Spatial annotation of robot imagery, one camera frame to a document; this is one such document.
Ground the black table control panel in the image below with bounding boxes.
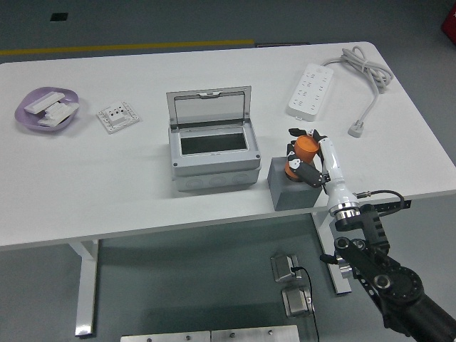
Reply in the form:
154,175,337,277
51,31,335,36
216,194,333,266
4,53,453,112
377,199,413,214

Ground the grey cube block with hole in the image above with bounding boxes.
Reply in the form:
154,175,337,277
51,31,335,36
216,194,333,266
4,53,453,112
267,155,331,212

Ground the dark floor strip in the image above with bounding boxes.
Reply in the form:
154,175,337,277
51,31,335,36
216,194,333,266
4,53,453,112
256,42,310,48

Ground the black floor cable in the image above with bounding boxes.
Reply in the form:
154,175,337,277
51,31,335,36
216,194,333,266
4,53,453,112
290,266,321,342

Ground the white table leg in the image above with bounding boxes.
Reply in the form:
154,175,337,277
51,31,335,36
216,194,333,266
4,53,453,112
310,209,352,296
69,239,100,338

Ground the white power cable with plug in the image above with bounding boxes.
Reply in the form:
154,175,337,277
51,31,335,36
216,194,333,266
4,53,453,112
320,46,395,138

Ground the long white plastic strip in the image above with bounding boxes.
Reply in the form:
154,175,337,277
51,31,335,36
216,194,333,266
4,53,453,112
23,91,66,115

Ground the yellow floor tape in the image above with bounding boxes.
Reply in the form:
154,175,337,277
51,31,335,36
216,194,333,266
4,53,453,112
0,38,256,57

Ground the white power strip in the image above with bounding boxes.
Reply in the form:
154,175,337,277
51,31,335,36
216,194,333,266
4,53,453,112
286,63,334,123

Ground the grey junction box with lid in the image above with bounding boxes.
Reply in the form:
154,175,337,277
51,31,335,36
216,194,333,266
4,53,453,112
165,85,263,194

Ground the metal floor socket box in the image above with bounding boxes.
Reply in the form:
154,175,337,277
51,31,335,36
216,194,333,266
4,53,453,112
281,286,316,318
269,252,303,284

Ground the white wall socket panel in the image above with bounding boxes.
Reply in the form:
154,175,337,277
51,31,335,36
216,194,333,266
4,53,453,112
95,100,140,135

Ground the silver metal plate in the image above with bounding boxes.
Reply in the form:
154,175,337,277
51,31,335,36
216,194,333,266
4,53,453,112
210,324,300,342
120,331,211,342

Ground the purple plate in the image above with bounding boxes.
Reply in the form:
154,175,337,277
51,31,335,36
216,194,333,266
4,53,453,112
14,86,80,134

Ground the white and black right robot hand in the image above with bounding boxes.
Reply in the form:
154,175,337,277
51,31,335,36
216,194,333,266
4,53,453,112
284,127,360,212

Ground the orange cylinder object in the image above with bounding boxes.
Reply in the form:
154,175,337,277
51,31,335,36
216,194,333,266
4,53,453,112
284,135,321,182

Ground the white plastic clip piece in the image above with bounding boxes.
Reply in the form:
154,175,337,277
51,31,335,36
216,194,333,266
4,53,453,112
44,100,80,120
37,113,71,128

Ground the red box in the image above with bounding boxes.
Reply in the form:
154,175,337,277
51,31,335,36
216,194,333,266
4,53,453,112
440,9,456,36

